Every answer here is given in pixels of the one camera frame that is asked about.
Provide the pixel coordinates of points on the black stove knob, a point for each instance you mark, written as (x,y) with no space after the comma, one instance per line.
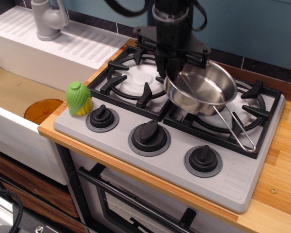
(102,119)
(149,139)
(203,161)

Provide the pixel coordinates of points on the green yellow toy corncob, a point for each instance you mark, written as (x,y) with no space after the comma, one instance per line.
(79,99)

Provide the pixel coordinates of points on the black middle stove knob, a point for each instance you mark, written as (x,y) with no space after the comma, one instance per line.
(149,139)

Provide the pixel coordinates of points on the grey toy stove top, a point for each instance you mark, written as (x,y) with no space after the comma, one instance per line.
(232,188)

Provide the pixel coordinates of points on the black right burner grate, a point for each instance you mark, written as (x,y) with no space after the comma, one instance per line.
(263,105)

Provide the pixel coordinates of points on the white left burner disc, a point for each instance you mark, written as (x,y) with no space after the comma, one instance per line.
(137,77)

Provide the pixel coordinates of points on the black right stove knob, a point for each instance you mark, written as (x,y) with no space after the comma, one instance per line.
(203,161)

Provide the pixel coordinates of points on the orange sink drain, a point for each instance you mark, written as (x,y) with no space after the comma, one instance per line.
(41,110)

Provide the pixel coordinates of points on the wooden drawer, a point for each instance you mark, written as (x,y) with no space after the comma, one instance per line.
(35,182)
(52,216)

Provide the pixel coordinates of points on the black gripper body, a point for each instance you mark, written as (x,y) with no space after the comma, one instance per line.
(173,34)

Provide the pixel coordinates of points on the stainless steel pan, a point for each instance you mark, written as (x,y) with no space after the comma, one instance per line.
(205,92)

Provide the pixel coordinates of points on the grey toy faucet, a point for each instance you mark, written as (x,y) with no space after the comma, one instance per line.
(49,22)

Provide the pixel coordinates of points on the black left stove knob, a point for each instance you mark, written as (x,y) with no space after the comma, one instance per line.
(102,119)

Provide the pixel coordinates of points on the black left burner grate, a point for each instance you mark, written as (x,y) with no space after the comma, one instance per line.
(104,86)

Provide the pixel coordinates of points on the black burner grate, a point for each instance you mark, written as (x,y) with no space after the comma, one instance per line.
(263,105)
(104,86)

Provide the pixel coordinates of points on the white toy sink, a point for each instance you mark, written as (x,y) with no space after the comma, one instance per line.
(33,70)

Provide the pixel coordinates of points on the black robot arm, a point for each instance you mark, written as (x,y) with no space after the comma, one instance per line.
(148,4)

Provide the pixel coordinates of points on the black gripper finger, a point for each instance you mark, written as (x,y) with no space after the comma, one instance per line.
(175,65)
(161,59)

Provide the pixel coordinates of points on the upper wooden drawer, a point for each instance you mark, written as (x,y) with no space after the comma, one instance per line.
(35,182)

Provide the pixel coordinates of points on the lower wooden drawer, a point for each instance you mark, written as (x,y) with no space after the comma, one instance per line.
(52,216)

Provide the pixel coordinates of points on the oven door with handle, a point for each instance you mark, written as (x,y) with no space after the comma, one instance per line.
(136,208)

